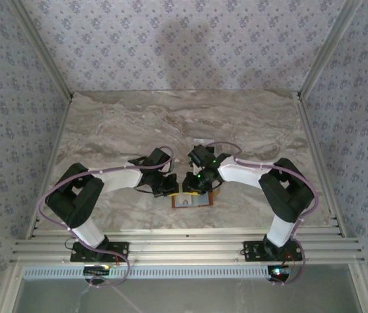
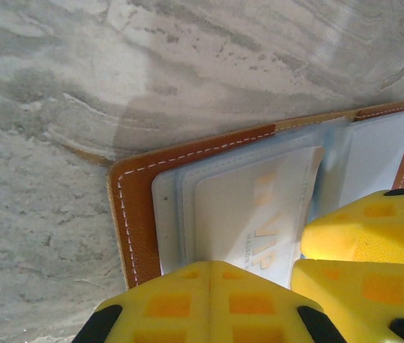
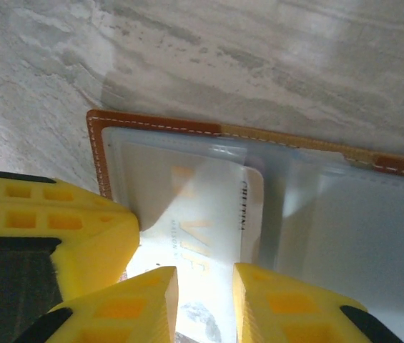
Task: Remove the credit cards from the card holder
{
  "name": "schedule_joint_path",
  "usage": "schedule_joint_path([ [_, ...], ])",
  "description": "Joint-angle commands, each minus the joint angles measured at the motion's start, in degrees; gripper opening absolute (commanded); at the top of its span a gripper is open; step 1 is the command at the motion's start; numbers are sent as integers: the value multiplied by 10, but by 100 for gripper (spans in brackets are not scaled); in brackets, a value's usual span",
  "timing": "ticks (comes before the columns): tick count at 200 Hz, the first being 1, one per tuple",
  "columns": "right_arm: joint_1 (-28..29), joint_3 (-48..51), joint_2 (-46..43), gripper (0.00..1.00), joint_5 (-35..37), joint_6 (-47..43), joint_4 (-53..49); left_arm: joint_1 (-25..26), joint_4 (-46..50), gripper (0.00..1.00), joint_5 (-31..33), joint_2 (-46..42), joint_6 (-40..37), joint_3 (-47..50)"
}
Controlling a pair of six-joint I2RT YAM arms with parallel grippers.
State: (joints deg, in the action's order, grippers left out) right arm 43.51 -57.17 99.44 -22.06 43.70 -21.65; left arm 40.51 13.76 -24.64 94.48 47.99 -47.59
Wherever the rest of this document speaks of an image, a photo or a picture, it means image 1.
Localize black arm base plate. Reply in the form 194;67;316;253
242;241;303;261
70;241;130;263

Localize aluminium table side rail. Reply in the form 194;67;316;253
296;93;347;237
23;96;74;241

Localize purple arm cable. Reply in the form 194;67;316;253
38;145;175;290
208;141;321;286

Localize grey slotted cable duct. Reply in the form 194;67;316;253
22;264;271;281

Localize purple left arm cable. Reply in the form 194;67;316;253
38;145;175;290

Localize aluminium lower frame leg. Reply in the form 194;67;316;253
348;263;368;313
0;263;25;313

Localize small control circuit board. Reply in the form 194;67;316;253
267;265;294;282
83;265;111;276

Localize brown leather card holder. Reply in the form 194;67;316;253
171;188;220;209

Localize pinkish white credit card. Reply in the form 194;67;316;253
174;194;193;207

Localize aluminium cross rail beam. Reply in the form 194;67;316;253
9;228;365;264

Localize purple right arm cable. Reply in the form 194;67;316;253
208;141;321;286

